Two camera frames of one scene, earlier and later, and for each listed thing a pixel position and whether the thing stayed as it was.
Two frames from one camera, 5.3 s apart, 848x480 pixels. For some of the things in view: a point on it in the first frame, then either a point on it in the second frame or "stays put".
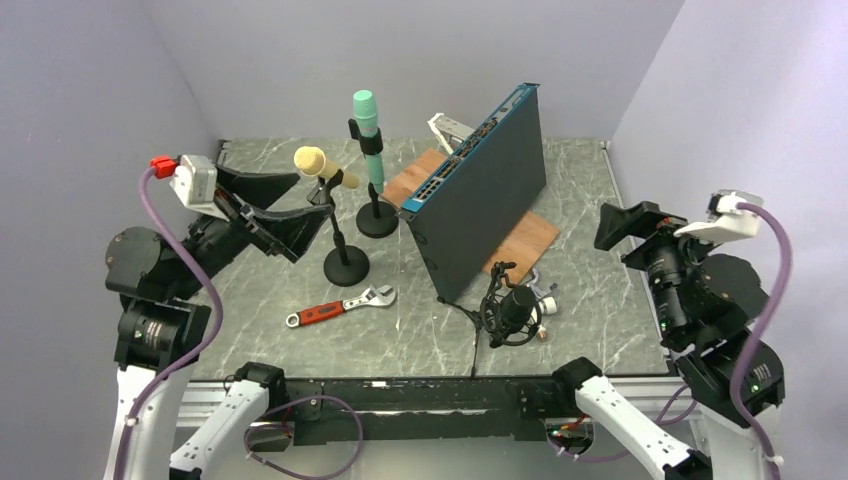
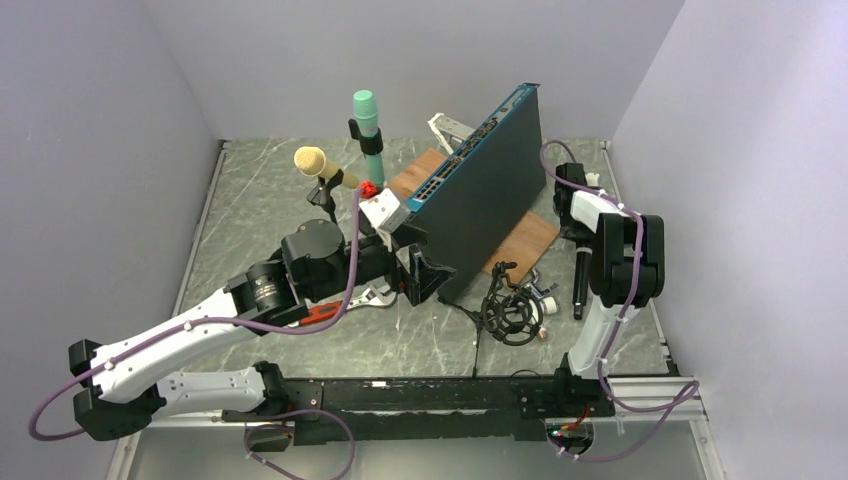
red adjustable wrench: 375,296 stays put
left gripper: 290,231 → 425,277
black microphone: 516,308 → 581,280
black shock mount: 488,318 stays put
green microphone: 366,115 stays put
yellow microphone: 311,160 stays put
